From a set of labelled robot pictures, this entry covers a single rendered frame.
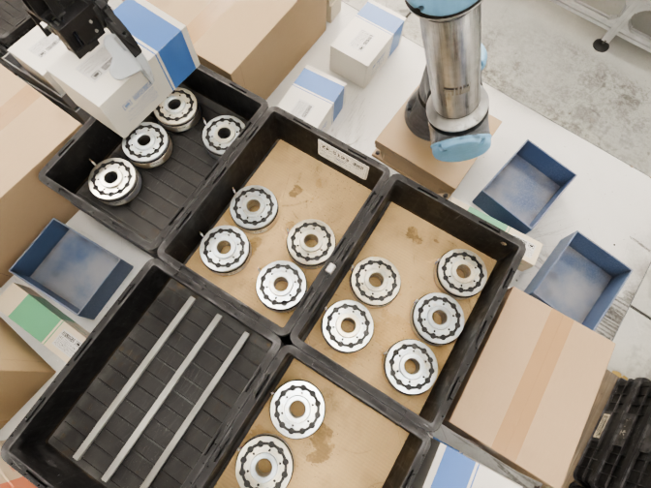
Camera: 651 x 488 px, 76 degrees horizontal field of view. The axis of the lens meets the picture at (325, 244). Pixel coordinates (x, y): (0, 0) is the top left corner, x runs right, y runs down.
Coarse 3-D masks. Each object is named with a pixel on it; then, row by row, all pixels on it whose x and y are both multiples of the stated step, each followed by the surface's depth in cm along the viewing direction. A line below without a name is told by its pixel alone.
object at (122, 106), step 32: (128, 0) 71; (160, 32) 69; (64, 64) 67; (96, 64) 67; (160, 64) 70; (192, 64) 76; (96, 96) 65; (128, 96) 68; (160, 96) 74; (128, 128) 72
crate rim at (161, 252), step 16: (272, 112) 89; (288, 112) 89; (256, 128) 87; (304, 128) 88; (240, 144) 86; (336, 144) 86; (368, 160) 85; (384, 176) 84; (208, 192) 82; (192, 208) 81; (368, 208) 82; (176, 224) 80; (352, 224) 81; (160, 256) 78; (336, 256) 79; (192, 272) 77; (320, 272) 78; (208, 288) 77; (240, 304) 76; (304, 304) 76; (256, 320) 75; (288, 320) 75
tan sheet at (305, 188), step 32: (288, 160) 96; (288, 192) 94; (320, 192) 94; (352, 192) 94; (224, 224) 91; (288, 224) 91; (192, 256) 89; (256, 256) 89; (288, 256) 89; (224, 288) 87
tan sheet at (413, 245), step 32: (384, 224) 92; (416, 224) 92; (384, 256) 90; (416, 256) 90; (480, 256) 90; (416, 288) 88; (320, 320) 85; (384, 320) 85; (448, 352) 84; (384, 384) 81
